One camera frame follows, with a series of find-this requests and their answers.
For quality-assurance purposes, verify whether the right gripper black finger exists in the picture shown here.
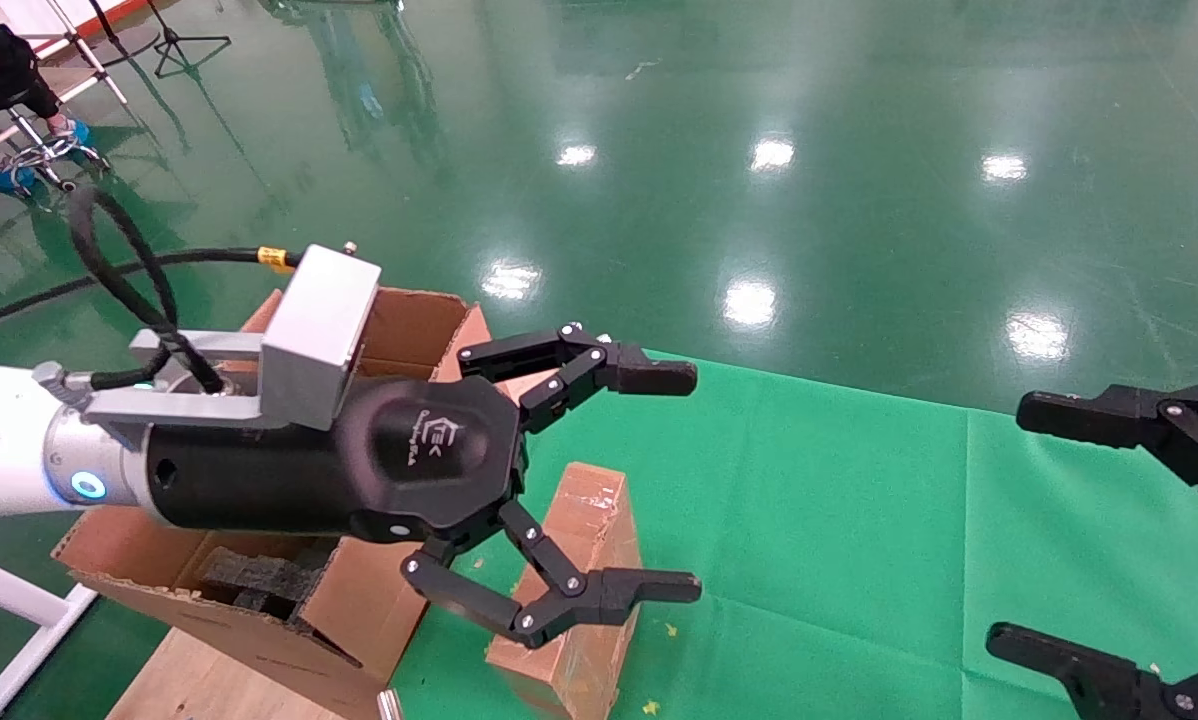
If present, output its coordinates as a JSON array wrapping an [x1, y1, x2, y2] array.
[[987, 622, 1198, 720], [1017, 380, 1198, 521]]

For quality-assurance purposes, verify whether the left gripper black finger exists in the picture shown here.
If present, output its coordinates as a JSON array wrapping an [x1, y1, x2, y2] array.
[[457, 322, 698, 433], [402, 500, 702, 649]]

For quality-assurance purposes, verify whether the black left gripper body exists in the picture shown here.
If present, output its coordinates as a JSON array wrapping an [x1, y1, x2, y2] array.
[[144, 378, 532, 546]]

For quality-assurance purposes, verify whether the small taped cardboard box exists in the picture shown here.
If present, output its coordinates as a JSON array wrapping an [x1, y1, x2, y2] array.
[[486, 462, 645, 720]]

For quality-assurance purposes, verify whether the large open cardboard carton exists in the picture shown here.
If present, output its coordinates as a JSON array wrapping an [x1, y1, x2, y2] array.
[[51, 288, 495, 720]]

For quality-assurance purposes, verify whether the black foam block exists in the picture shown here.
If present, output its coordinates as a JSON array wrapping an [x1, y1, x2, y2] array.
[[197, 545, 340, 626]]

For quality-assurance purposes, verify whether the green table cloth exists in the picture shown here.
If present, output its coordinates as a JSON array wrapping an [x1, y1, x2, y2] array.
[[389, 345, 1198, 720]]

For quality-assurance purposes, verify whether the chrome stool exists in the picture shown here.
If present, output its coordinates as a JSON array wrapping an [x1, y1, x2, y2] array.
[[0, 112, 110, 196]]

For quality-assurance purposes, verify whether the black tripod stand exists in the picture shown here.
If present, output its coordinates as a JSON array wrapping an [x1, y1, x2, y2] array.
[[147, 0, 232, 79]]

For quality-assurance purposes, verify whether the white desk with legs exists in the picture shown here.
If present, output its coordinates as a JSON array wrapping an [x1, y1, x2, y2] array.
[[0, 0, 130, 106]]

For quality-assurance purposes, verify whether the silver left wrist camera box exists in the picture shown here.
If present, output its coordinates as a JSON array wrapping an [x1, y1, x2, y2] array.
[[84, 243, 382, 433]]

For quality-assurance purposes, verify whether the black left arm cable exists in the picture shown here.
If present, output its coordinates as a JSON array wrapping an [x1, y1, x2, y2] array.
[[0, 185, 305, 396]]

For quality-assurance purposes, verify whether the white metal table frame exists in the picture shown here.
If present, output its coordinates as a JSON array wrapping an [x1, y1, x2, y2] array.
[[0, 548, 100, 720]]

